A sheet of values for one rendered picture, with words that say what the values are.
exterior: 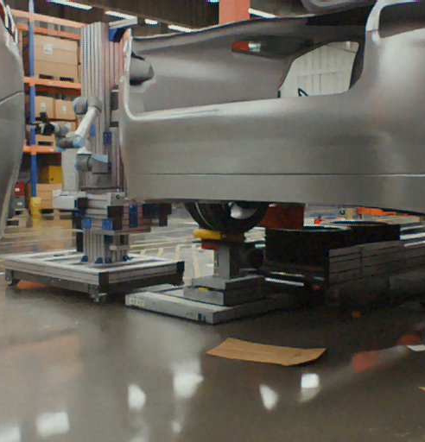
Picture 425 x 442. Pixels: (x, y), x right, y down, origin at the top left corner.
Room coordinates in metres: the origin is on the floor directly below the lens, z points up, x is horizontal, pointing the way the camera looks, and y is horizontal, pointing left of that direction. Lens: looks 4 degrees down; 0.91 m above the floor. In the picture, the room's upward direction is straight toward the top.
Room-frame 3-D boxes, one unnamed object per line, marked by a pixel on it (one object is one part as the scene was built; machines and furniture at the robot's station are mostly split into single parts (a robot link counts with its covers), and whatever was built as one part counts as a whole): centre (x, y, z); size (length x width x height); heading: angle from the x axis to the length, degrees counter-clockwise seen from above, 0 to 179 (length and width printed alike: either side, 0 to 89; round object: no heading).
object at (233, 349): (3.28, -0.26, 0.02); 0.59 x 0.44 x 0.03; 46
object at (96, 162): (4.82, 0.82, 0.98); 0.13 x 0.12 x 0.14; 62
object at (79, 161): (4.88, 0.93, 1.19); 0.15 x 0.12 x 0.55; 62
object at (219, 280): (4.38, -0.11, 0.32); 0.40 x 0.30 x 0.28; 136
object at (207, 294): (4.38, -0.11, 0.13); 0.50 x 0.36 x 0.10; 136
